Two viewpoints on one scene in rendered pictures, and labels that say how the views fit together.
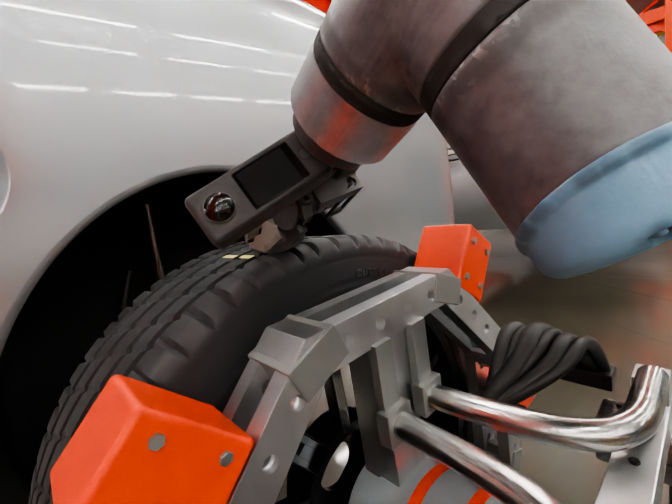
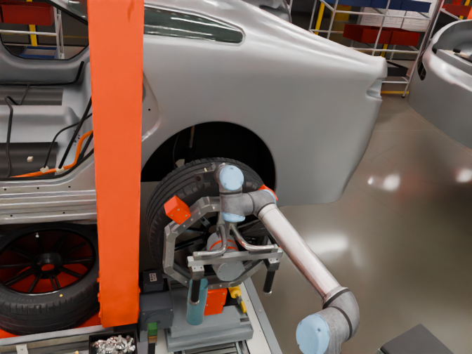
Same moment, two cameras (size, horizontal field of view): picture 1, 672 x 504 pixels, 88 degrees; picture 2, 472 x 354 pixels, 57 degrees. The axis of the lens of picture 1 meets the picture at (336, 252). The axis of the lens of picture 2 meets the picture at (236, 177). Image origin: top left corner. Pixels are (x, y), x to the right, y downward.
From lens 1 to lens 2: 162 cm
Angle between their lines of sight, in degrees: 30
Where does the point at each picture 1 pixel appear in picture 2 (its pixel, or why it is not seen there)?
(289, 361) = (201, 206)
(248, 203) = (203, 180)
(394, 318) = not seen: hidden behind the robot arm
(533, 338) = (258, 227)
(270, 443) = (193, 217)
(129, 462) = (175, 210)
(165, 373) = (182, 197)
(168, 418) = (180, 207)
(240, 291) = (200, 187)
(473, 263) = not seen: hidden behind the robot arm
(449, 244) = not seen: hidden behind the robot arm
